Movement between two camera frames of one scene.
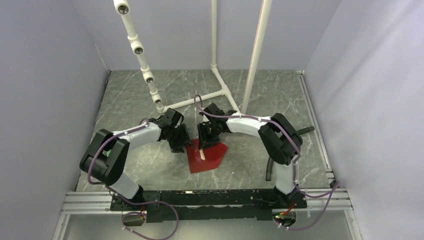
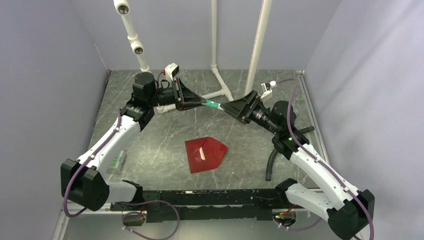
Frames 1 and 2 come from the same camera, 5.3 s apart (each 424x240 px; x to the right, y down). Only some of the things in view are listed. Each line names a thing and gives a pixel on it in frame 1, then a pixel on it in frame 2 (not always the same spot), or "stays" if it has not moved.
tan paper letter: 202,154 stays
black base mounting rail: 181,206 stays
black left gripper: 184,139 -> 187,99
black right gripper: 203,141 -> 247,105
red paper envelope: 214,156 stays
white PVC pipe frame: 122,8 stays
